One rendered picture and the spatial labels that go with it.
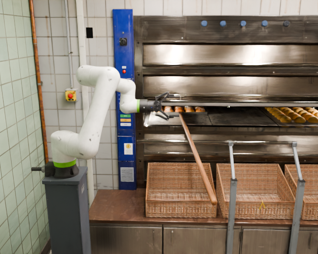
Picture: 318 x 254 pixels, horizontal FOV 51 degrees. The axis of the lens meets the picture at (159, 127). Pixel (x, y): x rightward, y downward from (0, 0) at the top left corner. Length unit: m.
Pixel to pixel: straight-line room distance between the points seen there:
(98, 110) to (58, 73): 1.24
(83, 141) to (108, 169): 1.37
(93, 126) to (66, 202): 0.47
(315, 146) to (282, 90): 0.60
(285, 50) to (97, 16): 1.56
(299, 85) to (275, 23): 0.55
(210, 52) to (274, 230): 1.49
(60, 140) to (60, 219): 0.46
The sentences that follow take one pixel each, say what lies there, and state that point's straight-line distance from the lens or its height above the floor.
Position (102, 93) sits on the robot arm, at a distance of 1.81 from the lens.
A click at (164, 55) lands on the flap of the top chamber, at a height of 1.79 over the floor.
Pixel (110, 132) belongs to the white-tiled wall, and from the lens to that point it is 2.97.
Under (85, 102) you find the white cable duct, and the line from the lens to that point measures 2.93.
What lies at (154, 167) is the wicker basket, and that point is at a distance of 2.98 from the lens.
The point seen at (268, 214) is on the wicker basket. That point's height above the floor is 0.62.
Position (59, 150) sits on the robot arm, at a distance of 1.86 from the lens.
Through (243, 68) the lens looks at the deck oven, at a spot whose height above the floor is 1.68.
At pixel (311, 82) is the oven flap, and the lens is 3.07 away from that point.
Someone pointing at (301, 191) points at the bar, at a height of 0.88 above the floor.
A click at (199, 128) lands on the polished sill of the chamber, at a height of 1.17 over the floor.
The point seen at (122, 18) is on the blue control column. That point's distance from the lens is 2.80.
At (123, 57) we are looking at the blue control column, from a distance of 2.80.
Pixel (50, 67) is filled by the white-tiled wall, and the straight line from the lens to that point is 2.99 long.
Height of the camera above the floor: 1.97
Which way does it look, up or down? 16 degrees down
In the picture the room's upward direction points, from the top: straight up
